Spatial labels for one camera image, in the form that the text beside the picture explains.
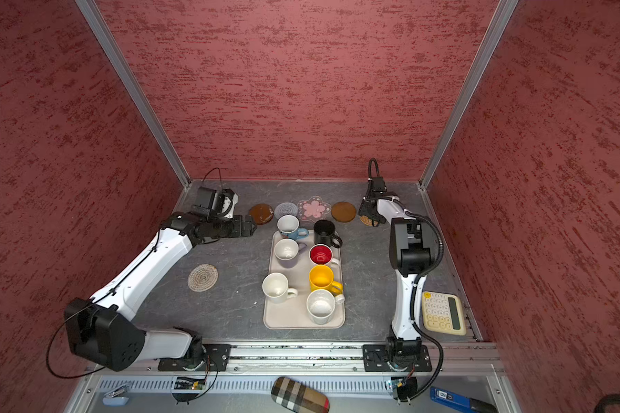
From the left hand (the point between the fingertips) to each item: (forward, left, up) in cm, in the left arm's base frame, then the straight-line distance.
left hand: (242, 232), depth 81 cm
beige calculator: (-20, -65, -17) cm, 70 cm away
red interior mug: (0, -26, -16) cm, 31 cm away
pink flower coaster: (+24, -23, -18) cm, 37 cm away
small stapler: (-42, +28, -16) cm, 54 cm away
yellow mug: (-8, -26, -18) cm, 32 cm away
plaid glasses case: (-42, -20, -14) cm, 49 cm away
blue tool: (-43, -62, -14) cm, 76 cm away
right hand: (+19, -47, -16) cm, 53 cm away
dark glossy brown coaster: (+22, 0, -19) cm, 29 cm away
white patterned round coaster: (-8, +17, -18) cm, 26 cm away
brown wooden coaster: (+23, -36, -18) cm, 46 cm away
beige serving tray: (-20, -14, -19) cm, 31 cm away
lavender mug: (+1, -13, -13) cm, 19 cm away
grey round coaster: (+24, -10, -18) cm, 32 cm away
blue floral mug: (+11, -13, -12) cm, 21 cm away
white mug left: (-13, -10, -15) cm, 22 cm away
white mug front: (-18, -26, -17) cm, 36 cm away
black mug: (+9, -27, -15) cm, 32 cm away
